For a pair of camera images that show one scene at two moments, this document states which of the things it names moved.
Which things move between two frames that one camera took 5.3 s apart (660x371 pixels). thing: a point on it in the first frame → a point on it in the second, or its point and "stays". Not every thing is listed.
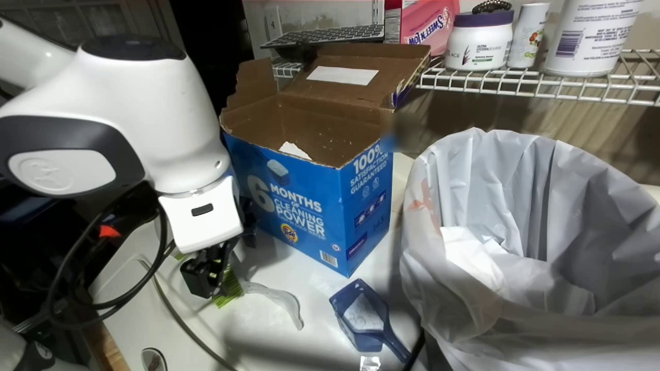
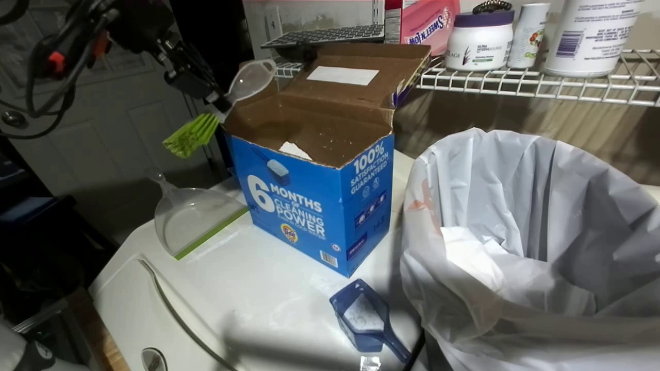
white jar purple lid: (481, 39) stays
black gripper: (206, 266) → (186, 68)
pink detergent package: (428, 22) stays
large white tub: (593, 36) stays
